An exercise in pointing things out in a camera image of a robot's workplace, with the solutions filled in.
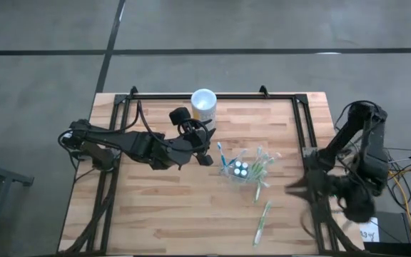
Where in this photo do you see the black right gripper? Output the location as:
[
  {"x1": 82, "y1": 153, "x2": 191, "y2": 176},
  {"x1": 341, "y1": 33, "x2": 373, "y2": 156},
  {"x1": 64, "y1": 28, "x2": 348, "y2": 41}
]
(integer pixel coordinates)
[{"x1": 284, "y1": 168, "x2": 341, "y2": 205}]

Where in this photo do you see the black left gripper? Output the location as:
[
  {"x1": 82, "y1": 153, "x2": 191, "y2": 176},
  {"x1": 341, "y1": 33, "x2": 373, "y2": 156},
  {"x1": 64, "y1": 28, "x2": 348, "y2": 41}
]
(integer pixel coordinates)
[{"x1": 162, "y1": 106, "x2": 217, "y2": 169}]

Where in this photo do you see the blue white toothbrush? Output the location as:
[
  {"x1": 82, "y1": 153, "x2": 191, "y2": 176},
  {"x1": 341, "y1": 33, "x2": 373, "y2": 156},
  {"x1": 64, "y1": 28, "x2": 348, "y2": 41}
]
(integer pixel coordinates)
[
  {"x1": 216, "y1": 141, "x2": 228, "y2": 169},
  {"x1": 228, "y1": 148, "x2": 248, "y2": 168}
]

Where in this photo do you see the white wipes canister yellow label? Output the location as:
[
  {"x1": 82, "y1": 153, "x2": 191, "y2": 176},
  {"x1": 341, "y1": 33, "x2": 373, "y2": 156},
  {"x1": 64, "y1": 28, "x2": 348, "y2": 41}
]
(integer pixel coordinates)
[{"x1": 190, "y1": 88, "x2": 218, "y2": 124}]

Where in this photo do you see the clear acrylic organizer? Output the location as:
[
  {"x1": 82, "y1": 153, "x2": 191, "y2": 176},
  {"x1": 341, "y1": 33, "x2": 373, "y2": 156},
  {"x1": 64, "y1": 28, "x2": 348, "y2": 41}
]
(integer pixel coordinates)
[{"x1": 218, "y1": 142, "x2": 282, "y2": 193}]

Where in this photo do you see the white paper sheet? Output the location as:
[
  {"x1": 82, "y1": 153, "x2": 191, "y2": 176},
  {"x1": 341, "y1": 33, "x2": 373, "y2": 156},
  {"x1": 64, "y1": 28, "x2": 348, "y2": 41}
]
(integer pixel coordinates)
[{"x1": 358, "y1": 216, "x2": 380, "y2": 243}]

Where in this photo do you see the black flat case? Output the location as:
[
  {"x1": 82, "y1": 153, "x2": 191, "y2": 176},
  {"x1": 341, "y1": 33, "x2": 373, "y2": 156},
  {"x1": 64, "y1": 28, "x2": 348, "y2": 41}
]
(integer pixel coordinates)
[{"x1": 372, "y1": 210, "x2": 411, "y2": 244}]

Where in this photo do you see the black aluminium rig frame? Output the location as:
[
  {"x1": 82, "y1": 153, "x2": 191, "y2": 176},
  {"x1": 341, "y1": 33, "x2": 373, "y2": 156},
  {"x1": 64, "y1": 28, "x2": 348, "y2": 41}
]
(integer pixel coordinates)
[{"x1": 57, "y1": 85, "x2": 365, "y2": 257}]

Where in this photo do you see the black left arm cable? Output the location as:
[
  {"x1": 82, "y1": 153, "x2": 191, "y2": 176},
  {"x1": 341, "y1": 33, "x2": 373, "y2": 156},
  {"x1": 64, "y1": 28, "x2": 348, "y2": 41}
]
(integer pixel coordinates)
[{"x1": 136, "y1": 101, "x2": 210, "y2": 153}]

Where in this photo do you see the black cable bundle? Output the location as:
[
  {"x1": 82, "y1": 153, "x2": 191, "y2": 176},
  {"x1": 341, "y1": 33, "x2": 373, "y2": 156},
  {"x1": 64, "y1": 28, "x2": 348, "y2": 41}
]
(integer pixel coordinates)
[{"x1": 383, "y1": 146, "x2": 411, "y2": 186}]

